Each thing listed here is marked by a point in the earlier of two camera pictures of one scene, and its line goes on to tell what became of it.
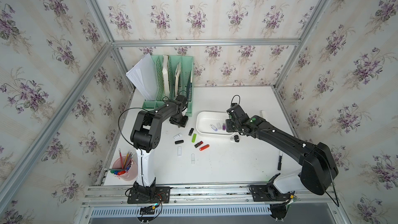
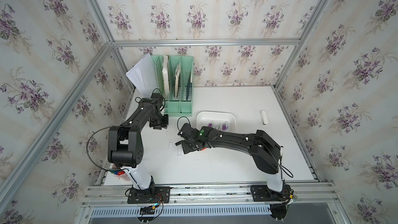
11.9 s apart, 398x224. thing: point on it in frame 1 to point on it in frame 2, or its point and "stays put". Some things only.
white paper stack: [144, 75] stays put
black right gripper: [228, 128] to [183, 145]
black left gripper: [182, 124] to [165, 123]
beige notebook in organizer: [177, 74] stays put
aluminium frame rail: [184, 42] stays put
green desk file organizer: [173, 75] stays put
